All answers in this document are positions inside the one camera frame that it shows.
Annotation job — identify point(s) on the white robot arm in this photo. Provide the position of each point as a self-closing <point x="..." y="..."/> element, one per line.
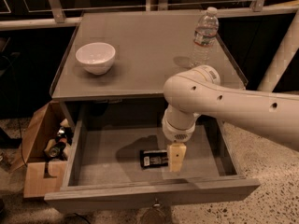
<point x="198" y="91"/>

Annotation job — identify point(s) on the clear plastic water bottle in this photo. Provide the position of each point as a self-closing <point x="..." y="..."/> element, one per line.
<point x="204" y="37"/>

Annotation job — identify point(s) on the white ceramic bowl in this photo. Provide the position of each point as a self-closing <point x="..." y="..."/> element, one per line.
<point x="96" y="58"/>

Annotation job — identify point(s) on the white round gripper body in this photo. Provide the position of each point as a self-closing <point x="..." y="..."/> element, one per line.
<point x="177" y="134"/>

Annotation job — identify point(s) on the metal railing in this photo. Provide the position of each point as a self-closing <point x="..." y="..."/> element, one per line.
<point x="124" y="6"/>

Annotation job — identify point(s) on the dark can in box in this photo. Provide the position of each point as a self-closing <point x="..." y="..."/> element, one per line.
<point x="56" y="149"/>

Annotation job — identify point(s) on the black rxbar chocolate bar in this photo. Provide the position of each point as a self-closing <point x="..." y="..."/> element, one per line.
<point x="153" y="158"/>

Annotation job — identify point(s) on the cardboard box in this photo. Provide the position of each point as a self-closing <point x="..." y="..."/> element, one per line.
<point x="40" y="178"/>

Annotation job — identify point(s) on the grey cabinet with counter top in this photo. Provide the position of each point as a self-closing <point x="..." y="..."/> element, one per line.
<point x="150" y="48"/>

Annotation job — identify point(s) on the open grey top drawer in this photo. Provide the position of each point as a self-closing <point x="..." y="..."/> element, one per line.
<point x="104" y="171"/>

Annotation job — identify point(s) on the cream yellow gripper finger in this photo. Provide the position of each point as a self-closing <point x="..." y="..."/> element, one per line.
<point x="176" y="154"/>

